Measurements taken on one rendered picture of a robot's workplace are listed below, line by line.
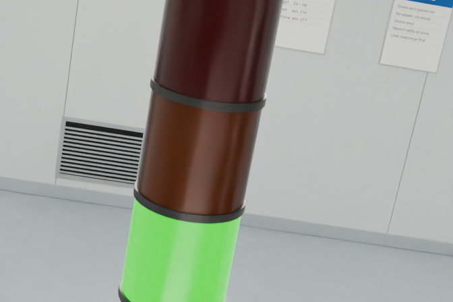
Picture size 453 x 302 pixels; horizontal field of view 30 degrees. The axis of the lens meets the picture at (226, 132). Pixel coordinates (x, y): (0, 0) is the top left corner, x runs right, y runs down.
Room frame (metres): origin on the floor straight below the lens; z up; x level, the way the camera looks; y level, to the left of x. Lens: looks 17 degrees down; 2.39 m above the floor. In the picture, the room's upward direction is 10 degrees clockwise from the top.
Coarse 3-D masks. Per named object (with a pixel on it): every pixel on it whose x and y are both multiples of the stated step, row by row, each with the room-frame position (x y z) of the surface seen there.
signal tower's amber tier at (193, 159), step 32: (160, 96) 0.34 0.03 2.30; (160, 128) 0.34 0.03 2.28; (192, 128) 0.33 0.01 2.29; (224, 128) 0.33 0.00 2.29; (256, 128) 0.35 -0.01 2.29; (160, 160) 0.34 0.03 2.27; (192, 160) 0.33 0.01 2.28; (224, 160) 0.33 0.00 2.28; (160, 192) 0.33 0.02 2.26; (192, 192) 0.33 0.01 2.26; (224, 192) 0.34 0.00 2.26
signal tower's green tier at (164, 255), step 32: (160, 224) 0.33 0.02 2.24; (192, 224) 0.33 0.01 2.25; (224, 224) 0.34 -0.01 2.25; (128, 256) 0.35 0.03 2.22; (160, 256) 0.33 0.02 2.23; (192, 256) 0.33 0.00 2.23; (224, 256) 0.34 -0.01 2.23; (128, 288) 0.34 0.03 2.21; (160, 288) 0.33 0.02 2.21; (192, 288) 0.33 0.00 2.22; (224, 288) 0.35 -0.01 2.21
